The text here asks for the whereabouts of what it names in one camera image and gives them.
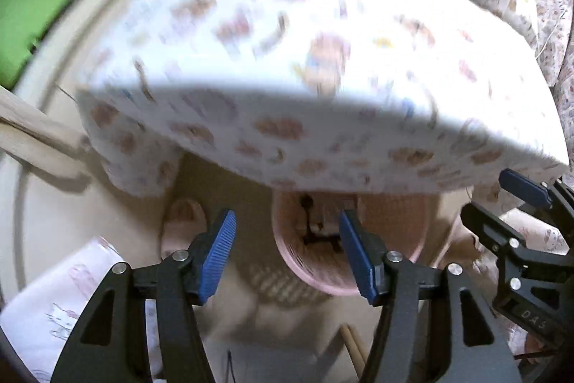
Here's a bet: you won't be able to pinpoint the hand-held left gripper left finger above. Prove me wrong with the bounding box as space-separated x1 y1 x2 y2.
50 209 237 383

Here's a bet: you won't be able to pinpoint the black measuring spoon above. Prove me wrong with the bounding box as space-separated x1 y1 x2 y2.
298 195 342 252

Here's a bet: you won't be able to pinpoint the bear print cloth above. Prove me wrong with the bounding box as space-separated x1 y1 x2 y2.
76 0 571 199

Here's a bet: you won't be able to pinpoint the wooden slat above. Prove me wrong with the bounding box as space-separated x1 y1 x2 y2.
0 89 93 183

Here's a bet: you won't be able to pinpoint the pink slipper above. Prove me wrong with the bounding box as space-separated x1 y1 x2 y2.
160 199 208 263

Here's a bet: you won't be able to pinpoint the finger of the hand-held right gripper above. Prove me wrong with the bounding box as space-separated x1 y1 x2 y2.
461 202 527 263
499 168 574 232

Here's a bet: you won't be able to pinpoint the wooden stick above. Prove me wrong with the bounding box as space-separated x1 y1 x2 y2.
340 324 367 383

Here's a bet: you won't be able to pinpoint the pink floral curtain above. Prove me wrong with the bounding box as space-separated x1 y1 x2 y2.
536 0 574 128

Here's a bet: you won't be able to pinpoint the white printed pajama pants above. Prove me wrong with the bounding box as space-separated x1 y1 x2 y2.
0 236 160 383

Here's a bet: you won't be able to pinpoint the cream shelf unit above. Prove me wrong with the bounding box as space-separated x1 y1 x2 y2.
0 0 279 303

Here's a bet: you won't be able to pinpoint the pink plastic basket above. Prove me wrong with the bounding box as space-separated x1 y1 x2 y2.
271 190 429 296

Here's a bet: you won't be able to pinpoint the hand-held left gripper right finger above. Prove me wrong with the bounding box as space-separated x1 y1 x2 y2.
338 210 523 383

